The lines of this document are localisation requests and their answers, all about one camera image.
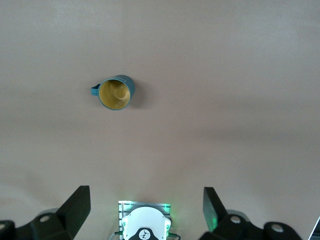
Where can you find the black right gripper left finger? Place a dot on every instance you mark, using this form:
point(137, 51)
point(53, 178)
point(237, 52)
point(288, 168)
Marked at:
point(62, 222)

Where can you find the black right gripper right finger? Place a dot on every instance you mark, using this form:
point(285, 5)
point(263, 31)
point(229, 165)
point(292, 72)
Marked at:
point(225, 225)

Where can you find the teal cup yellow inside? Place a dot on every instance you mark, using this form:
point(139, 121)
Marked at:
point(113, 96)

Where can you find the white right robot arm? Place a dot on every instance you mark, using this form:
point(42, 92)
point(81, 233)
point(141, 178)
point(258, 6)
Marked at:
point(146, 220)

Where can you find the brown table cover sheet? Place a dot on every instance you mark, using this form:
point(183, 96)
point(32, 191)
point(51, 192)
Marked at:
point(200, 75)

